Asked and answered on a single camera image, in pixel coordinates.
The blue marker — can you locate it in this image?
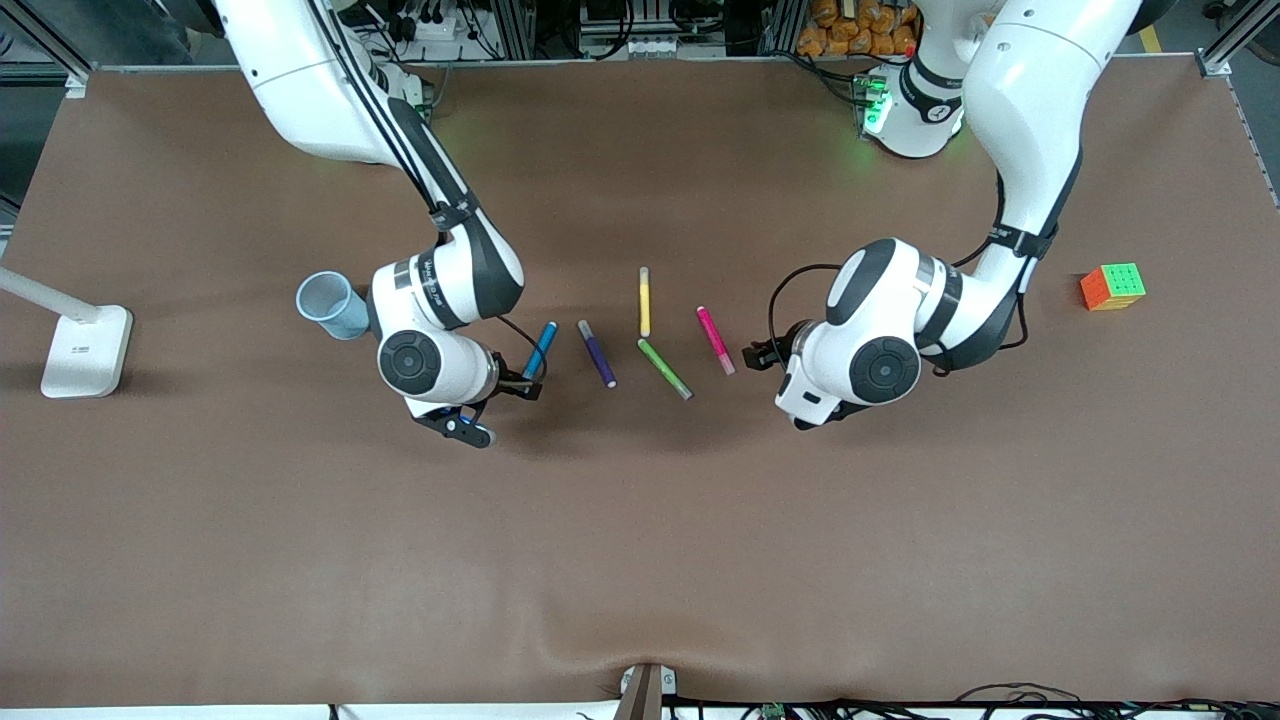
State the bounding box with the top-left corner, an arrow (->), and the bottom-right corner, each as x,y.
520,321 -> 559,383

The pink marker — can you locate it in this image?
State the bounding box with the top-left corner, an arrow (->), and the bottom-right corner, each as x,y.
696,306 -> 737,377

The purple marker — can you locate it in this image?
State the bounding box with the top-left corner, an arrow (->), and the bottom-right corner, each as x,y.
577,320 -> 618,389

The green marker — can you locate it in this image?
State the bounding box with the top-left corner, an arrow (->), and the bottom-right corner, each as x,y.
637,338 -> 694,401

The blue plastic cup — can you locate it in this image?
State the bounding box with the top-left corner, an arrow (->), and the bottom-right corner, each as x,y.
296,271 -> 373,341

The bag of orange items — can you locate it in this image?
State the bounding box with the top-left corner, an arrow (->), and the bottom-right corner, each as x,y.
797,0 -> 916,58

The colourful puzzle cube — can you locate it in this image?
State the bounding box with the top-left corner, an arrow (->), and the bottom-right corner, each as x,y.
1080,263 -> 1148,312

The white power strip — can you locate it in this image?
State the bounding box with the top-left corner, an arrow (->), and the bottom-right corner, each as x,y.
395,12 -> 461,43

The black floor cable bundle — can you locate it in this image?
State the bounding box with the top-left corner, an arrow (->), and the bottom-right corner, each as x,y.
670,683 -> 1280,720

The aluminium frame post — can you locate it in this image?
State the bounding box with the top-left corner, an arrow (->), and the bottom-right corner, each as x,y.
15,0 -> 93,99
1195,0 -> 1280,79

